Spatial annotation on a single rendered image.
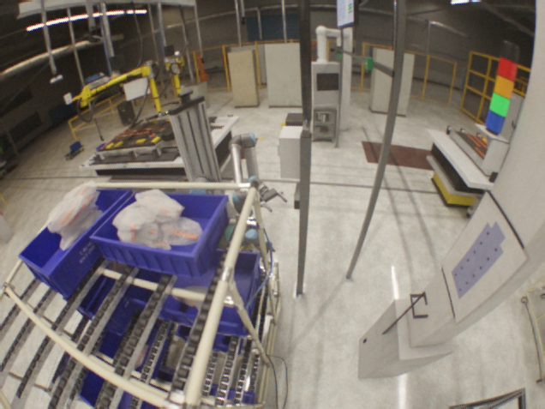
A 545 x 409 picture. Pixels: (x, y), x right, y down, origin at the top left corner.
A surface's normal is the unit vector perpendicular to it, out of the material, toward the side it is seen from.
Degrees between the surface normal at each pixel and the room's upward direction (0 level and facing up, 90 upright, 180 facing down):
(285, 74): 90
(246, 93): 90
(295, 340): 0
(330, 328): 0
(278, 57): 90
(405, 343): 0
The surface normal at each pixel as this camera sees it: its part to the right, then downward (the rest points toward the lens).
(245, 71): -0.17, 0.65
